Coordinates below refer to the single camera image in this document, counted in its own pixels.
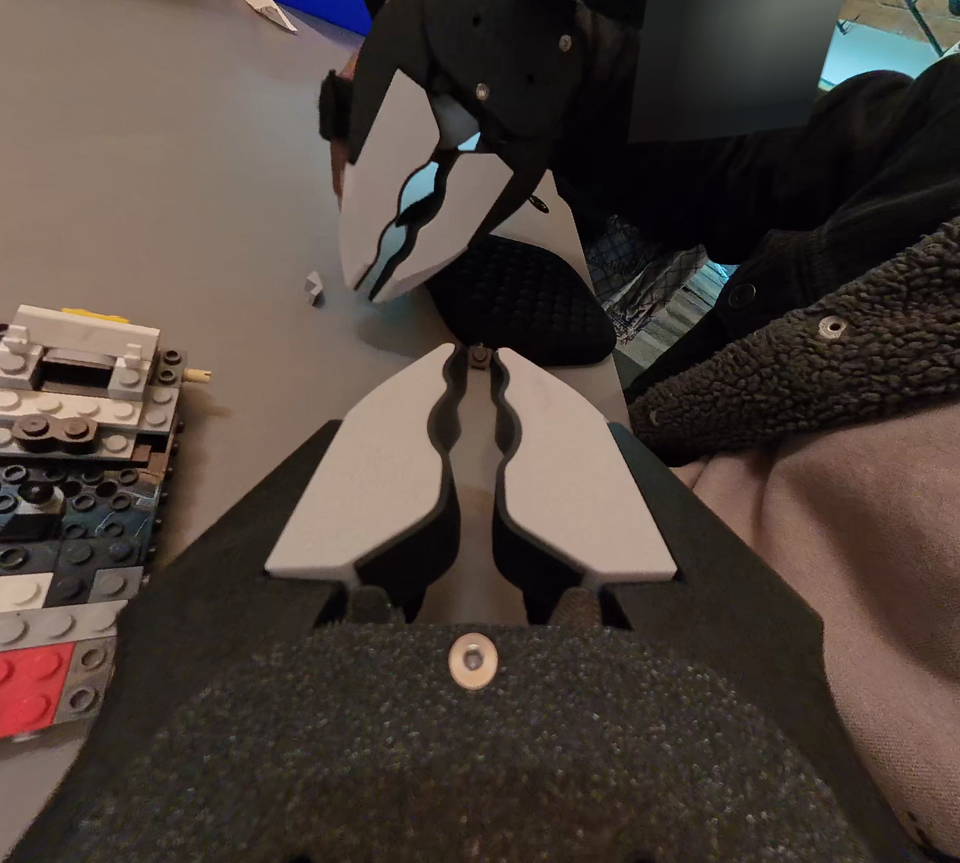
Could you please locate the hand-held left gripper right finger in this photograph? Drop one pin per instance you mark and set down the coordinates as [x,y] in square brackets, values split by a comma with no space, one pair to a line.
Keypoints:
[585,495]

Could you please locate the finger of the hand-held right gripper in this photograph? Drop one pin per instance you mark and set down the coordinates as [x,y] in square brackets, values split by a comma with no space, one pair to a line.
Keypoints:
[375,180]
[465,210]

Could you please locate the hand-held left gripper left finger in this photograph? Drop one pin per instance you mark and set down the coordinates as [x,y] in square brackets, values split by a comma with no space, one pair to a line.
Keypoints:
[360,495]

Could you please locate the small grey bracket piece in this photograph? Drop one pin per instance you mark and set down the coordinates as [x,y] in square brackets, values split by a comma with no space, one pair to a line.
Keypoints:
[313,287]

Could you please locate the small black pin piece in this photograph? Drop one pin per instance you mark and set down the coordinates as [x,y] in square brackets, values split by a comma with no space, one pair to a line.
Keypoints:
[478,356]

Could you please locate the toy brick car chassis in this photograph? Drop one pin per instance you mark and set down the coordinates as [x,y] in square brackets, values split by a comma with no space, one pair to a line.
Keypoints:
[75,503]

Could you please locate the grey desk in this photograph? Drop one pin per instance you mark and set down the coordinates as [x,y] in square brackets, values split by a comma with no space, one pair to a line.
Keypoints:
[187,165]

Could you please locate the person's right hand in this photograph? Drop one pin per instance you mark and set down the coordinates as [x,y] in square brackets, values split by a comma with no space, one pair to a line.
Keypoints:
[341,165]

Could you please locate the plaid pants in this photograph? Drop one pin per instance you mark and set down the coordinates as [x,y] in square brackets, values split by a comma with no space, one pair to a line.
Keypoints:
[652,285]

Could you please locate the dark fleece jacket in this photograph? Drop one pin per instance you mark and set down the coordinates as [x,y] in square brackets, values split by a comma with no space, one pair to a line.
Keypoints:
[825,368]

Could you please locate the beige hoodie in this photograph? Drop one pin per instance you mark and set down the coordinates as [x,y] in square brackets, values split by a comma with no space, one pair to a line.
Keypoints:
[862,578]

